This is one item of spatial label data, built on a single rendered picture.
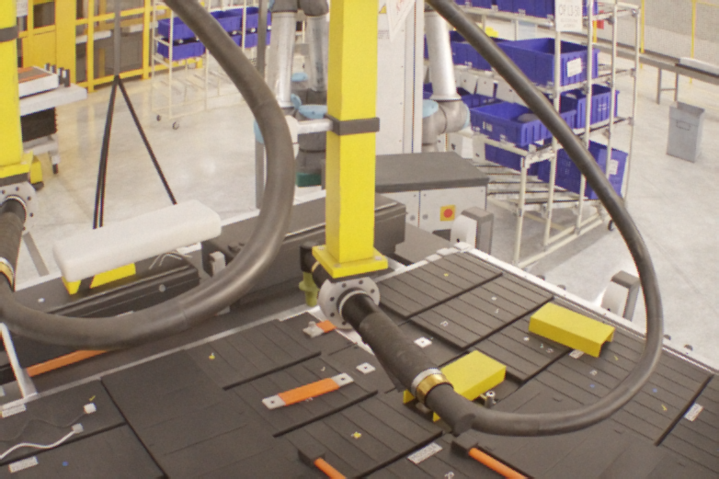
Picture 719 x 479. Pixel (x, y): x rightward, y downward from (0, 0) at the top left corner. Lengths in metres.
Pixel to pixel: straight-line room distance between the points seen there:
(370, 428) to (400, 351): 0.17
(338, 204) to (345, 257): 0.08
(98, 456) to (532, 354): 0.75
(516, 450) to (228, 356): 0.51
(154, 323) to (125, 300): 0.61
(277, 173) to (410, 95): 2.16
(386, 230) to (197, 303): 0.93
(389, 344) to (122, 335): 0.42
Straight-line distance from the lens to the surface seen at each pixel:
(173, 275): 1.19
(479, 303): 1.29
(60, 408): 1.06
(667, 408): 1.08
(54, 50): 10.50
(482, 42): 0.87
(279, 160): 0.65
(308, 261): 1.10
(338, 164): 0.89
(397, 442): 0.94
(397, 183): 2.38
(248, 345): 1.15
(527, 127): 3.45
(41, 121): 5.45
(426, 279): 1.37
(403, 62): 2.74
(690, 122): 7.07
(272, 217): 0.61
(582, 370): 1.13
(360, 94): 0.87
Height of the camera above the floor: 1.62
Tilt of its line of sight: 24 degrees down
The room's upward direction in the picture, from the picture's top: 1 degrees clockwise
